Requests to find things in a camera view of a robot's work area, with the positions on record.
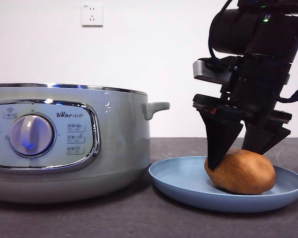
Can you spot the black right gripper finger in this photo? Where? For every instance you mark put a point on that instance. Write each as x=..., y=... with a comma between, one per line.
x=218, y=138
x=260, y=138

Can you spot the brown potato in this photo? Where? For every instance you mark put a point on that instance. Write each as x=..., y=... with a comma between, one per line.
x=245, y=173

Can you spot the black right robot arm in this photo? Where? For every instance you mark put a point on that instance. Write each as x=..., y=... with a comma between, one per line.
x=241, y=29

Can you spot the blue round plate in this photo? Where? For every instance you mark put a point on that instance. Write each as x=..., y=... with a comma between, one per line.
x=178, y=178

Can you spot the pale green electric steamer pot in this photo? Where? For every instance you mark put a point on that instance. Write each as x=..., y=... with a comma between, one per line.
x=119, y=138

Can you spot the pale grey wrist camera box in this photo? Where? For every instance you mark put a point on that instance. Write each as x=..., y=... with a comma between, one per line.
x=208, y=73

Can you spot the white wall socket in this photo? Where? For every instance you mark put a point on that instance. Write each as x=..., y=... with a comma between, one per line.
x=92, y=15

